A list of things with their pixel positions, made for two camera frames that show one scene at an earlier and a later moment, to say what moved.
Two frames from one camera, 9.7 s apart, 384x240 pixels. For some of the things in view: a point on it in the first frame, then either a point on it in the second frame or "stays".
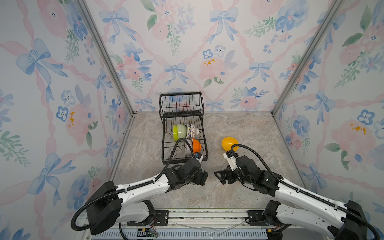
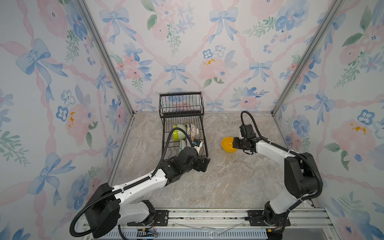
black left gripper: x=199 y=180 → x=199 y=167
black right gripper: x=228 y=171 → x=235 y=144
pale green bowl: x=182 y=131 stays
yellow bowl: x=227 y=142 stays
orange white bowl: x=196 y=145 stays
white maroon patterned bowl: x=194 y=131 stays
